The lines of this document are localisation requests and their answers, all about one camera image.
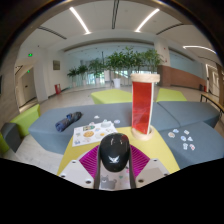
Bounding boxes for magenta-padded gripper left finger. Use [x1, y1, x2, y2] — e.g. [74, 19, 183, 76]
[59, 144, 103, 190]

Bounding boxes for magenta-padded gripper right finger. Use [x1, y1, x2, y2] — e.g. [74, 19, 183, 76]
[128, 144, 170, 190]

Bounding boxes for black computer mouse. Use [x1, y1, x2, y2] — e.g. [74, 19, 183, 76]
[98, 132, 131, 173]

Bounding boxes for white sticker sheet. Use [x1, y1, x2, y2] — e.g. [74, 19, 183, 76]
[71, 122, 118, 148]

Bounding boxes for folded dark blue umbrella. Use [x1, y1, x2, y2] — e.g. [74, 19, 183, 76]
[54, 111, 83, 133]

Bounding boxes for large grey sofa bench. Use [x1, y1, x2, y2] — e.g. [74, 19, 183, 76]
[28, 101, 181, 155]

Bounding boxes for red tower with wooden caps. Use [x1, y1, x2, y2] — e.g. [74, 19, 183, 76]
[129, 72, 161, 141]

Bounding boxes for dark grey cube seat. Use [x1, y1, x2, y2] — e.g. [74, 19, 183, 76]
[0, 122, 23, 153]

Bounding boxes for brown wooden counter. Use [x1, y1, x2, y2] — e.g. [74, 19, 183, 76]
[156, 64, 205, 90]

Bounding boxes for row of potted plants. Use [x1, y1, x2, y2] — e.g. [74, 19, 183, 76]
[66, 46, 165, 89]

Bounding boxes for ceiling strip lights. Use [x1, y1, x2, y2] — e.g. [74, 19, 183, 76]
[68, 6, 218, 54]

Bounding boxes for grey wall notice board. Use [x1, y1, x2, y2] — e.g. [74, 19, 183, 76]
[52, 59, 61, 71]

